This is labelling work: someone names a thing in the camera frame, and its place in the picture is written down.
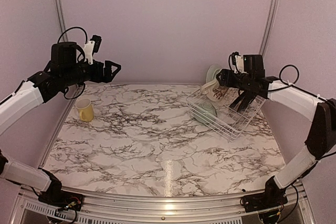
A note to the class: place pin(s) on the aluminium frame post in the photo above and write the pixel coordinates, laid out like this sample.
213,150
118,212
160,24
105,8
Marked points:
60,15
270,21

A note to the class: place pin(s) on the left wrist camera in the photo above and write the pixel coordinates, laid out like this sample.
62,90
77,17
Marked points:
91,47

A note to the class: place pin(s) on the yellow mug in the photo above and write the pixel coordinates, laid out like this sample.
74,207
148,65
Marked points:
85,110

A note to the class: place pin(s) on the white wire dish rack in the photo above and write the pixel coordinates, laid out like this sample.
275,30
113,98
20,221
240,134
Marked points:
229,123

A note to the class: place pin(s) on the green floral plate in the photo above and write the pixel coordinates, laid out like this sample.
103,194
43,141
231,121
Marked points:
213,70

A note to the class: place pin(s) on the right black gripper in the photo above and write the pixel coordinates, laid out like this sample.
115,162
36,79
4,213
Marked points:
227,74

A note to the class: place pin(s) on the front aluminium rail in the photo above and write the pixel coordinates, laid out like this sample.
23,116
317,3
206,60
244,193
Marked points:
114,208

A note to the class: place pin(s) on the green bowl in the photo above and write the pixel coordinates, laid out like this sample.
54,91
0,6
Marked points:
205,113

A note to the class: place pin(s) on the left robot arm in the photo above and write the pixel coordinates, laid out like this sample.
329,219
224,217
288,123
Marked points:
69,65

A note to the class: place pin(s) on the right aluminium frame post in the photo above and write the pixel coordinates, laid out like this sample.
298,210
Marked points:
270,21

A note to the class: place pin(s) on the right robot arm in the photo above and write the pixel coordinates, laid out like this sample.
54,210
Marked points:
309,115

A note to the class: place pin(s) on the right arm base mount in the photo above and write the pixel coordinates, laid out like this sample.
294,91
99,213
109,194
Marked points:
258,202

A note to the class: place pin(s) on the beige patterned mug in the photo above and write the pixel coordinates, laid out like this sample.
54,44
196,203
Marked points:
213,90

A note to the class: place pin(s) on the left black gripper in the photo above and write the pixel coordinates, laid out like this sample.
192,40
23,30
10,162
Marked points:
99,77

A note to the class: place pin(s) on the left aluminium frame post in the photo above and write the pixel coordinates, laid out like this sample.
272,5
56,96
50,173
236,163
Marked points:
60,15

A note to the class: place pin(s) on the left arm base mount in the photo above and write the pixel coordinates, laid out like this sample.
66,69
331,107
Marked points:
68,203

